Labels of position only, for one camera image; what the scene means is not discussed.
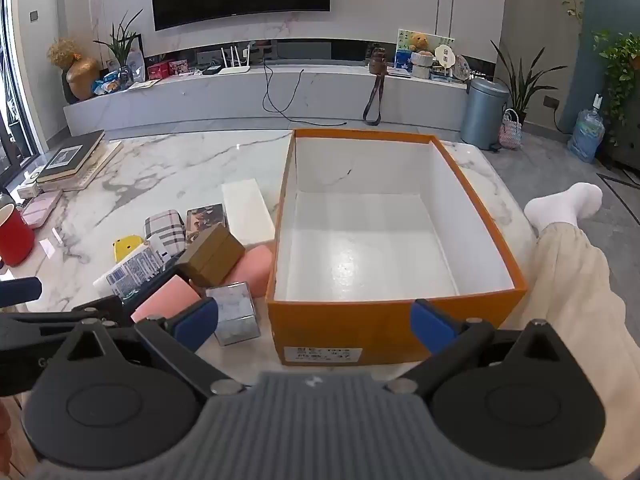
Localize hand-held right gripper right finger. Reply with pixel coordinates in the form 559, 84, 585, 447
387, 299, 573, 396

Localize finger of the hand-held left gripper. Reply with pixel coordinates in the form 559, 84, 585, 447
0, 296, 125, 396
0, 276, 43, 307

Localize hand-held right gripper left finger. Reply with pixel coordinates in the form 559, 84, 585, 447
60, 297, 246, 397

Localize light pink block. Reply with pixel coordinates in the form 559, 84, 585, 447
131, 276, 203, 326

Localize brown square box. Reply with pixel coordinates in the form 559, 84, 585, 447
175, 223, 246, 288

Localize salmon pink tube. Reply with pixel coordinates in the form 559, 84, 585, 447
220, 242, 275, 297

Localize orange cardboard box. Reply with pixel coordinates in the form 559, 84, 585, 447
265, 128, 528, 367

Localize white tube with blue print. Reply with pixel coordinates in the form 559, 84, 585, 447
93, 245, 168, 298

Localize dark patterned box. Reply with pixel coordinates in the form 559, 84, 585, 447
186, 203, 228, 246

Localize yellow small item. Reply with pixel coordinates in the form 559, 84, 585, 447
112, 234, 147, 263

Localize red mug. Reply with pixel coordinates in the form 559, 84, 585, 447
0, 192, 36, 267

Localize pink flat case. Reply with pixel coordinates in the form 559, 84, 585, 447
20, 189, 63, 228

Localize plaid case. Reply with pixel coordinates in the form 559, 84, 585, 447
145, 209, 185, 261

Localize small white box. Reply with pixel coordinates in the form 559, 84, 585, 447
17, 172, 43, 198

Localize stack of magazines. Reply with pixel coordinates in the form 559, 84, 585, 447
37, 140, 123, 193

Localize black hardcover book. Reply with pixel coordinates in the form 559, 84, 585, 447
36, 130, 107, 183

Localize person's beige trouser leg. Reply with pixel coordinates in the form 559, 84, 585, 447
520, 222, 640, 480

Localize person's white sock foot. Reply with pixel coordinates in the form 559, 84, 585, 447
523, 182, 604, 233

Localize woven basket bag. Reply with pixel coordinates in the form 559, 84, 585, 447
498, 108, 523, 151

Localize grey pedal trash can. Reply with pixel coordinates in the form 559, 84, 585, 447
460, 77, 511, 151

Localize golden vase with dried flowers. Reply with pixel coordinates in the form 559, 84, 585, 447
47, 37, 101, 102

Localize blue snack bags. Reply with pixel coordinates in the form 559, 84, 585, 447
92, 67, 131, 96

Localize blue water jug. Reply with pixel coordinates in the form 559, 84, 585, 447
567, 95, 606, 163

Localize red gift boxes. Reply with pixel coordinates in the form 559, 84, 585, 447
147, 60, 188, 81

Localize tall leafy floor plant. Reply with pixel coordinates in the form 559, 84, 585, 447
490, 40, 546, 126

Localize white router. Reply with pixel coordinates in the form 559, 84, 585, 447
217, 45, 253, 77

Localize potted green plant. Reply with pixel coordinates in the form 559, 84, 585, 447
92, 10, 146, 86

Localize round paper fan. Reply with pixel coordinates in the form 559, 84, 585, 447
434, 44, 456, 78

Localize bear picture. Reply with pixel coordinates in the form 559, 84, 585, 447
395, 29, 456, 73

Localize hanging green plant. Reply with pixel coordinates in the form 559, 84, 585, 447
592, 30, 640, 146

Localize black cable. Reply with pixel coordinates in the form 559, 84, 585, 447
262, 57, 351, 126

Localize brown camera with strap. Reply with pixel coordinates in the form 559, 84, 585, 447
362, 46, 390, 126

